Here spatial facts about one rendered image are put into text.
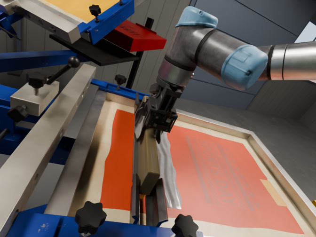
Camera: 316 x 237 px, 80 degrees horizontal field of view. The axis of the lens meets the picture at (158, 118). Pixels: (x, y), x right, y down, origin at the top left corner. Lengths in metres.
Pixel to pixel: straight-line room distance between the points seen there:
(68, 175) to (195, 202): 0.32
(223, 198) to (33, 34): 2.85
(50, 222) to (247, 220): 0.49
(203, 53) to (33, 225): 0.40
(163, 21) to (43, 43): 1.68
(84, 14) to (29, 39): 2.07
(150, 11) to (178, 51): 2.66
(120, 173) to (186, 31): 0.37
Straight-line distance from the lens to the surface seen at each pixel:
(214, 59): 0.37
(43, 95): 0.51
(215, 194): 0.62
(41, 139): 0.45
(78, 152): 0.50
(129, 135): 0.64
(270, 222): 0.70
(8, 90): 0.59
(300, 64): 0.46
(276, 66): 0.47
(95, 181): 0.49
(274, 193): 0.83
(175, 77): 0.42
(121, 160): 0.55
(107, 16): 0.93
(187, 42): 0.40
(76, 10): 1.09
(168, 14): 3.15
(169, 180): 0.56
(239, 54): 0.36
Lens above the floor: 1.34
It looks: 29 degrees down
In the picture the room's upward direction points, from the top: 24 degrees clockwise
